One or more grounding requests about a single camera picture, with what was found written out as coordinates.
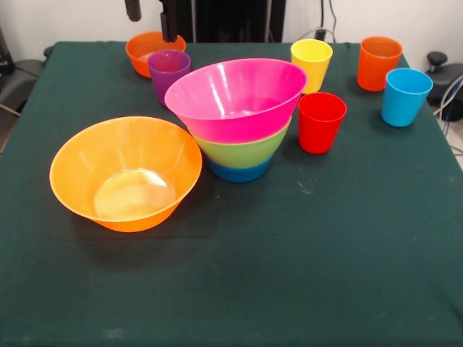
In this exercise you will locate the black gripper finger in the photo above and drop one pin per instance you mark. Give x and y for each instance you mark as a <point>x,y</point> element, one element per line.
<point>133,10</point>
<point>168,25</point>

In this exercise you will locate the purple cup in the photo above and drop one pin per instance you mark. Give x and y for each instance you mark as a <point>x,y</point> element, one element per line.
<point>162,79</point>

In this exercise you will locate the large pink bowl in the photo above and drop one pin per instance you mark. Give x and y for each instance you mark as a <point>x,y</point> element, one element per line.
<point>231,123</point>

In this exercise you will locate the large orange bowl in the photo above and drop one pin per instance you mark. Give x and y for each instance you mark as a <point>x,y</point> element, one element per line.
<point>108,155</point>

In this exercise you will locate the green bowl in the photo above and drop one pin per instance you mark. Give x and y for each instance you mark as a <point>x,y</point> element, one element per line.
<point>238,153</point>

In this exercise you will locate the blue bowl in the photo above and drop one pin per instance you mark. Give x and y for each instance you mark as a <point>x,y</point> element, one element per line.
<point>238,174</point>

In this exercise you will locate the small dark orange bowl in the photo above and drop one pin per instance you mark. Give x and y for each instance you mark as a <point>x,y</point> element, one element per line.
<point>140,61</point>

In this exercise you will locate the black round knob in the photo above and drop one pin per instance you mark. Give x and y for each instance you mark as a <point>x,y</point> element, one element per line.
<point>48,51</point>
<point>437,58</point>

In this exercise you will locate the black round base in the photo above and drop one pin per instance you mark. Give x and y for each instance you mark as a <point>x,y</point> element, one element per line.
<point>454,72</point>
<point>18,79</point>

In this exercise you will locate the black equipment box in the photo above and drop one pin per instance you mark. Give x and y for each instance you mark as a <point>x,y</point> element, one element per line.
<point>3,54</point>

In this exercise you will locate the yellow cup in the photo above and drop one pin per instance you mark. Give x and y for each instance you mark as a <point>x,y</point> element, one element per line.
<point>314,58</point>

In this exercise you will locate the black power plug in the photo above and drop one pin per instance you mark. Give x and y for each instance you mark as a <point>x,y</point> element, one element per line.
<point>320,34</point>

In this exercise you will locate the grey metal leg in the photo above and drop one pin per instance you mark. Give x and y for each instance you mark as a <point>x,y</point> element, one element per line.
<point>9,108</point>

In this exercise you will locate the red cup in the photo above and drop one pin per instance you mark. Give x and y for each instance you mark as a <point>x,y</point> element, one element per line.
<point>318,133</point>

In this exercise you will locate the orange cup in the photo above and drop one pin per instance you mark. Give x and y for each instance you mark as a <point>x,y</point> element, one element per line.
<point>372,72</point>

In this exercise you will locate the blue cup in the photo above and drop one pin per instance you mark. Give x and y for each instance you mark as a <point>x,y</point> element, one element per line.
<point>401,105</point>

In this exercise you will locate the dark green table cloth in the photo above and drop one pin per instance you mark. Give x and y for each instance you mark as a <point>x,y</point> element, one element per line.
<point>253,271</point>

